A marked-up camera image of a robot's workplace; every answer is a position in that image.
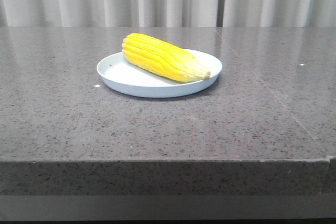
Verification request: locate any yellow corn cob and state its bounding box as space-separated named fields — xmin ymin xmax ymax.
xmin=122 ymin=33 xmax=211 ymax=82

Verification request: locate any white round plate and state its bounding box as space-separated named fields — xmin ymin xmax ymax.
xmin=97 ymin=49 xmax=223 ymax=98

